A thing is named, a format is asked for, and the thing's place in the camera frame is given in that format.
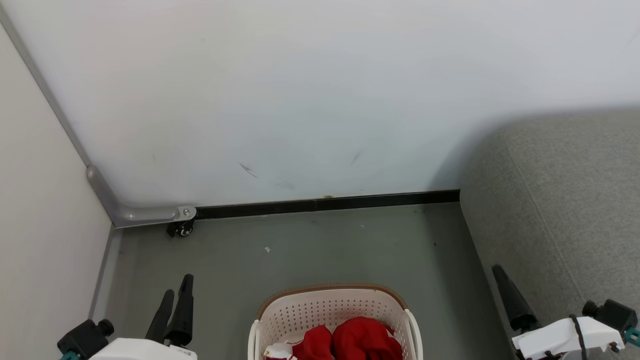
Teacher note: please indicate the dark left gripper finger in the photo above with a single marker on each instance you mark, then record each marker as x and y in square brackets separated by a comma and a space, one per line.
[161, 315]
[182, 310]

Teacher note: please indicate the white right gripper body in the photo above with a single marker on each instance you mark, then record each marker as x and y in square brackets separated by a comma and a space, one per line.
[565, 337]

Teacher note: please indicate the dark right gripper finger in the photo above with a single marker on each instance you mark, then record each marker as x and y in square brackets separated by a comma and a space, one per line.
[512, 300]

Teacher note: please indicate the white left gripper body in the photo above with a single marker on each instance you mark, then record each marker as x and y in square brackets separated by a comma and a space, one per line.
[140, 351]

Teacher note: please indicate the grey fabric sofa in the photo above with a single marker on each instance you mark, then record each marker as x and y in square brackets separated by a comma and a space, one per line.
[575, 200]

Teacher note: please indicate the black caster wheel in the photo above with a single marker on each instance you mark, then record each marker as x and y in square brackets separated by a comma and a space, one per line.
[182, 230]

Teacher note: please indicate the grey metal partition foot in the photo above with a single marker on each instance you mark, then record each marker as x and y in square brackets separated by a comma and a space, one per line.
[140, 215]

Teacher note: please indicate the cream perforated laundry basket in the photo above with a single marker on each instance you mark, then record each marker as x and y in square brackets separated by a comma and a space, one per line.
[330, 305]

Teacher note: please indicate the black baseboard strip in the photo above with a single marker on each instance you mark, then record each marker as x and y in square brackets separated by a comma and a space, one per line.
[325, 204]

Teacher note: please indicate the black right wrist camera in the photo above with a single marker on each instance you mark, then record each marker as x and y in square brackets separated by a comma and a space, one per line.
[615, 315]

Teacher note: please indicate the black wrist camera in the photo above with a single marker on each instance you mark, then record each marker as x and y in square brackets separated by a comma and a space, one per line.
[82, 340]
[615, 315]

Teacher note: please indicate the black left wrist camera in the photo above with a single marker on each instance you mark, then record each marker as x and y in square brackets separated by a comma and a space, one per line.
[82, 340]

